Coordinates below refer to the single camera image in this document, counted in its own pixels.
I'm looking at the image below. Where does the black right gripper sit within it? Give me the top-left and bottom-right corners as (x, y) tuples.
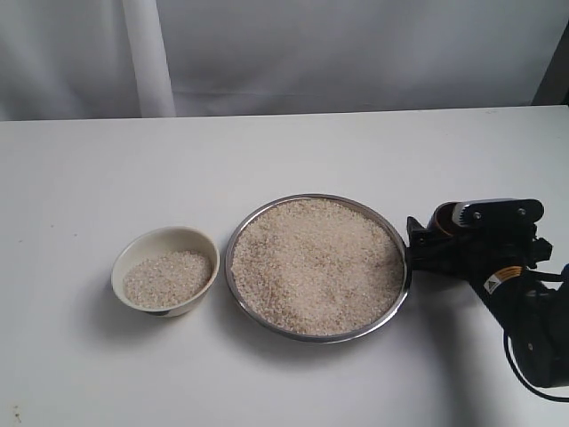
(406, 198), (552, 294)

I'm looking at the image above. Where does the brown wooden cup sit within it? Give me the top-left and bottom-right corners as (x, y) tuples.
(427, 202), (461, 236)

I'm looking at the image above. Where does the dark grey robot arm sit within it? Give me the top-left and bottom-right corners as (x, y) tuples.
(406, 198), (568, 388)

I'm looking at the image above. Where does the rice in steel tray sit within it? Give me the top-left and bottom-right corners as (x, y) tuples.
(230, 198), (405, 336)

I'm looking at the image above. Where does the cream ceramic bowl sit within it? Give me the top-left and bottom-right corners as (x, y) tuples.
(111, 226), (220, 318)

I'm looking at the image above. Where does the rice in cream bowl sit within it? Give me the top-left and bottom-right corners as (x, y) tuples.
(123, 251), (212, 309)

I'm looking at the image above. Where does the round steel tray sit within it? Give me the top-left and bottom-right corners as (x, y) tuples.
(224, 193), (412, 344)

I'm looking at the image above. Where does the white backdrop curtain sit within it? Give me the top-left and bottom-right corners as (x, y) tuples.
(1, 1), (549, 120)

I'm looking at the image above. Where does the dark post at right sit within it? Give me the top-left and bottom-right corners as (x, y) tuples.
(527, 1), (568, 106)

